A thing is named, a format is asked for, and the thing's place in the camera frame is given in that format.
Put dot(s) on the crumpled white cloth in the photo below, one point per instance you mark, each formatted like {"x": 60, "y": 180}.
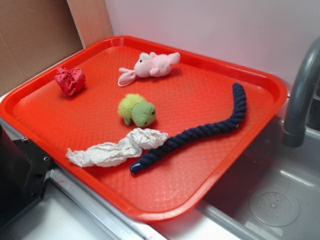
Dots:
{"x": 111, "y": 154}

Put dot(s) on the brown cardboard panel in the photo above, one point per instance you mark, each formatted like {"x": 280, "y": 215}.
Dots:
{"x": 37, "y": 34}

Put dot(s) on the green plush turtle toy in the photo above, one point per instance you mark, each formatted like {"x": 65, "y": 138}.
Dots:
{"x": 135, "y": 108}

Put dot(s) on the pink plush toy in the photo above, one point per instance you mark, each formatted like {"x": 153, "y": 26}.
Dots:
{"x": 149, "y": 65}

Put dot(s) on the red plastic tray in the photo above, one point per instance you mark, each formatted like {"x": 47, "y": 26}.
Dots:
{"x": 198, "y": 91}

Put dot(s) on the grey toy sink basin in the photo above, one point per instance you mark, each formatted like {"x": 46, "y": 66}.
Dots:
{"x": 271, "y": 192}

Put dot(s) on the crumpled red paper ball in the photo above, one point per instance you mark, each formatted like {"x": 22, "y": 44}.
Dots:
{"x": 71, "y": 81}

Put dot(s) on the grey plastic faucet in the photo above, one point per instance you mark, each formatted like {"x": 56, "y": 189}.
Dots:
{"x": 303, "y": 108}

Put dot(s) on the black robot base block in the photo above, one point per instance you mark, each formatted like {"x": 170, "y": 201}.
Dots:
{"x": 24, "y": 172}

